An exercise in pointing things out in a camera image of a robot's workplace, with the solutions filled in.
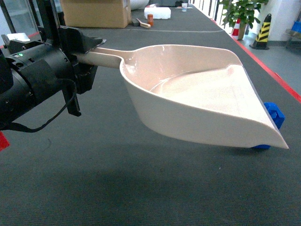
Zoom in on large cardboard box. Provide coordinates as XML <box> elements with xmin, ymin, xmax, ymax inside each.
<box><xmin>60</xmin><ymin>0</ymin><xmax>131</xmax><ymax>28</ymax></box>

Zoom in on beige plastic dustpan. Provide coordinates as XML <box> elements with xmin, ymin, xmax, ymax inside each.
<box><xmin>77</xmin><ymin>44</ymin><xmax>288</xmax><ymax>149</ymax></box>

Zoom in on black vertical mast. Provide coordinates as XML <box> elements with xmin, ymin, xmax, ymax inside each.
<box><xmin>37</xmin><ymin>0</ymin><xmax>61</xmax><ymax>46</ymax></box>

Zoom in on yellow black traffic cone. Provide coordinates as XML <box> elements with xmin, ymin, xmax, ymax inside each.
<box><xmin>249</xmin><ymin>14</ymin><xmax>272</xmax><ymax>50</ymax></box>

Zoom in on white paper cup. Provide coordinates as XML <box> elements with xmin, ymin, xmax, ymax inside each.
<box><xmin>182</xmin><ymin>3</ymin><xmax>188</xmax><ymax>12</ymax></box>

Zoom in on black cable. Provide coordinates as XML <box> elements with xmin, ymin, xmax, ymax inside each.
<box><xmin>7</xmin><ymin>79</ymin><xmax>78</xmax><ymax>133</ymax></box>

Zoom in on wooden hand brush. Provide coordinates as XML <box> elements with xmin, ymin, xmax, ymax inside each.
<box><xmin>136</xmin><ymin>18</ymin><xmax>151</xmax><ymax>29</ymax></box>

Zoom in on orange can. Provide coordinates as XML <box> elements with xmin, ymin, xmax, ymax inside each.
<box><xmin>147</xmin><ymin>14</ymin><xmax>154</xmax><ymax>26</ymax></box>

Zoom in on white foam block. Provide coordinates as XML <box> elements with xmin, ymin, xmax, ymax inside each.
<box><xmin>144</xmin><ymin>7</ymin><xmax>171</xmax><ymax>19</ymax></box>

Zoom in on red white traffic cone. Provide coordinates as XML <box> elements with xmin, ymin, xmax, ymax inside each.
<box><xmin>231</xmin><ymin>18</ymin><xmax>240</xmax><ymax>40</ymax></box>

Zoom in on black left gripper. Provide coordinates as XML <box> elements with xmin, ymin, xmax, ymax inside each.
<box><xmin>6</xmin><ymin>26</ymin><xmax>106</xmax><ymax>104</ymax></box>

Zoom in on green potted plant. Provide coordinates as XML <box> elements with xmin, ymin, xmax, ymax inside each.
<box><xmin>218</xmin><ymin>0</ymin><xmax>269</xmax><ymax>40</ymax></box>

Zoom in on blue plastic part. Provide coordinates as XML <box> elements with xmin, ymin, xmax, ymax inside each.
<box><xmin>246</xmin><ymin>100</ymin><xmax>288</xmax><ymax>149</ymax></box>

